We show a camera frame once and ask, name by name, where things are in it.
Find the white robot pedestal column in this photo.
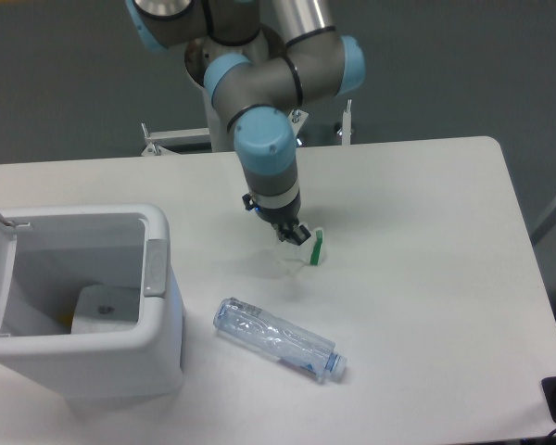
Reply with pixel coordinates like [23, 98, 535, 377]
[183, 23, 289, 153]

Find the clear plastic water bottle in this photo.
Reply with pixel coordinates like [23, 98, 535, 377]
[213, 298, 348, 382]

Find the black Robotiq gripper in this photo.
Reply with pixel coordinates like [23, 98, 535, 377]
[242, 194, 310, 245]

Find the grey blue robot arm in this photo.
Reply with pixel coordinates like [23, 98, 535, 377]
[126, 1, 366, 245]

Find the white pedestal base frame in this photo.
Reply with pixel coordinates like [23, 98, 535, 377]
[141, 97, 355, 157]

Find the white green wrapper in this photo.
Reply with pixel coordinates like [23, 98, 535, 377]
[273, 222, 327, 274]

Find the white plastic trash can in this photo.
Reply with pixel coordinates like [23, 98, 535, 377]
[0, 204, 183, 399]

